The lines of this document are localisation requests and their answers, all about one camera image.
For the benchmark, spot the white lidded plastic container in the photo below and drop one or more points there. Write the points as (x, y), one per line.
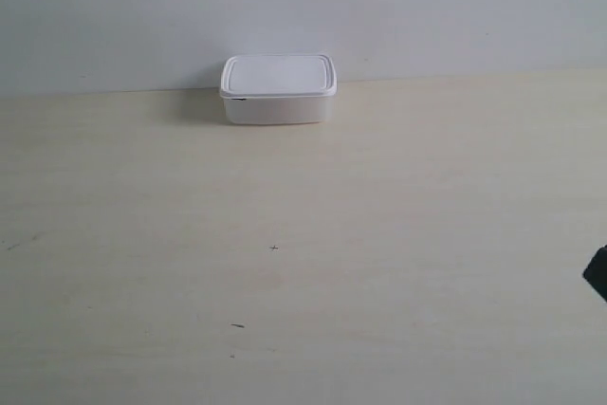
(278, 89)

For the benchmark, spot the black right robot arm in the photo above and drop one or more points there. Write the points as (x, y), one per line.
(595, 273)

